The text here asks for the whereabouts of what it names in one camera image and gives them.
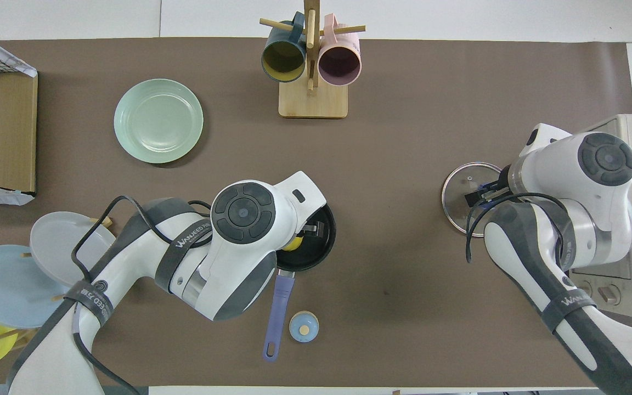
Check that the mint green plate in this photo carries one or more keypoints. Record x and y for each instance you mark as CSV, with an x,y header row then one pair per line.
x,y
158,120

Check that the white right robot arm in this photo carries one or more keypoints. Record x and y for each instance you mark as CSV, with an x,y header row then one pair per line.
x,y
585,181

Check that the light blue plate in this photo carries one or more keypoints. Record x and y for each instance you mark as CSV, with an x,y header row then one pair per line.
x,y
3,285

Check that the wooden mug tree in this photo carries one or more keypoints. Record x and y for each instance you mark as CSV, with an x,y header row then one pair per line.
x,y
313,101

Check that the blue service bell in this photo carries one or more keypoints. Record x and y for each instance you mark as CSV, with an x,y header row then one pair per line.
x,y
304,327

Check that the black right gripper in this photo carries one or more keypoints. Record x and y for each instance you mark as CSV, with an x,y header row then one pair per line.
x,y
494,189

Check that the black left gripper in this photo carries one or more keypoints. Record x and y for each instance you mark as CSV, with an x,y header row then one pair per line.
x,y
314,228

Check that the wooden plate rack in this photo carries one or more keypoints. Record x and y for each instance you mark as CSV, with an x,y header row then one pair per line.
x,y
11,334

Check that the glass pot lid blue knob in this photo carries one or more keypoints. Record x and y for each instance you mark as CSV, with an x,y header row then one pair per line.
x,y
458,186

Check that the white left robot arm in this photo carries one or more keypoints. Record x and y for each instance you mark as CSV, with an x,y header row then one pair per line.
x,y
239,241

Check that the grey plate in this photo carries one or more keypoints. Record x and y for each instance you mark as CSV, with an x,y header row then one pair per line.
x,y
58,241

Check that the dark blue ribbed mug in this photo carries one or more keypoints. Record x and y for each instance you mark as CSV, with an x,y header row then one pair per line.
x,y
283,57

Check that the brown table mat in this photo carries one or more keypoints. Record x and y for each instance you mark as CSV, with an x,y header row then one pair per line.
x,y
404,274

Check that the dark blue saucepan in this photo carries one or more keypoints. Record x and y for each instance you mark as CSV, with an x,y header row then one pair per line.
x,y
275,312

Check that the pink ribbed mug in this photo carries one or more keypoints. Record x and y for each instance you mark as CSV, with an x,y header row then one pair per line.
x,y
339,63

